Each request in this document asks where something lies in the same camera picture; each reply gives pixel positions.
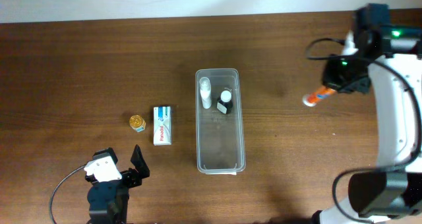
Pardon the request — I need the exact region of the small gold lid jar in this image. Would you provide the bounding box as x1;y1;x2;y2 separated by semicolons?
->
129;115;146;132

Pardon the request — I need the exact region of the orange tablet tube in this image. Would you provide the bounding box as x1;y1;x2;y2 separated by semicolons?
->
302;86;336;107

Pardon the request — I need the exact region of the white Panadol box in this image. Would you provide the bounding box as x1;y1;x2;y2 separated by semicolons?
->
153;106;172;146

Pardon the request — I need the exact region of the white spray bottle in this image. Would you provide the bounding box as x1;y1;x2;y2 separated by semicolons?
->
199;77;212;109

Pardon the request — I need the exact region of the dark bottle white cap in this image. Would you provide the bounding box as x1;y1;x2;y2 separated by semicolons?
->
216;90;233;114

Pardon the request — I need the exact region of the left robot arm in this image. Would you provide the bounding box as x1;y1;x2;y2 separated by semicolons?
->
84;145;150;224

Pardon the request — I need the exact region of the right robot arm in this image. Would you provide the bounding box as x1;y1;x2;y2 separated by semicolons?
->
303;3;421;223

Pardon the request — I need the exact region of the clear plastic container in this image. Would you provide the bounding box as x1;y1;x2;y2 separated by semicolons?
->
195;69;246;175

